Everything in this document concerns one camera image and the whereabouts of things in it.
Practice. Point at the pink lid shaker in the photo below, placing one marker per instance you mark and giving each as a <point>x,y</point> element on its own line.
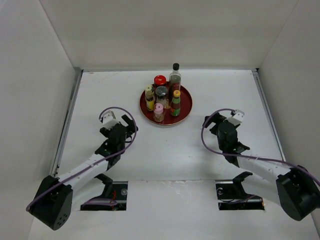
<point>158,113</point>

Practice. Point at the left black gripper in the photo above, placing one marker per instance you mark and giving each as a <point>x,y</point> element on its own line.
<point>130,123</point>

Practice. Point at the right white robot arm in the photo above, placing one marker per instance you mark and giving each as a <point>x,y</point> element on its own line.
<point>288,185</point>

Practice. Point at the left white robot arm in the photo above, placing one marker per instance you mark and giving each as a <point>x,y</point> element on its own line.
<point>53,201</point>

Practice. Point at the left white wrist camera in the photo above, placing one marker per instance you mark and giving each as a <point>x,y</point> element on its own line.
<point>109,120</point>

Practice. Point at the tall dark sauce bottle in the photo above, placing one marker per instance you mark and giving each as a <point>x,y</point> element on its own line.
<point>175,79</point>

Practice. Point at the small brown yellow bottle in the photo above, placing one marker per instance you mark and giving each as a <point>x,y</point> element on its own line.
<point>149,97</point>

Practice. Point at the red round tray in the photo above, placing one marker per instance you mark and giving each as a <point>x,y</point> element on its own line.
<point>169,120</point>

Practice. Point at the green label chili bottle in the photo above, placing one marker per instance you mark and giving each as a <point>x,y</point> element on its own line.
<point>175,106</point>

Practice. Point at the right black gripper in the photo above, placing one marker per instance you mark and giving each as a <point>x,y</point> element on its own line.
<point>214,119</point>

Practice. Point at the yellow lid shaker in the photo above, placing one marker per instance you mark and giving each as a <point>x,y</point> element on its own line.
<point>149,88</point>

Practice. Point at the black lid spice jar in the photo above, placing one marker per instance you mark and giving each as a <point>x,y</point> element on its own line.
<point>162,96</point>

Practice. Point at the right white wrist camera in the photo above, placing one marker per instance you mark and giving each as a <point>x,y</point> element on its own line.
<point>237,117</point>

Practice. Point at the red lid sauce jar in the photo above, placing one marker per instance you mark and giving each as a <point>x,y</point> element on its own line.
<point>160,80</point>

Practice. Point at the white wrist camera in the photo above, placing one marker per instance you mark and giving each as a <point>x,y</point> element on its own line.
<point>237,117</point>
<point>109,120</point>

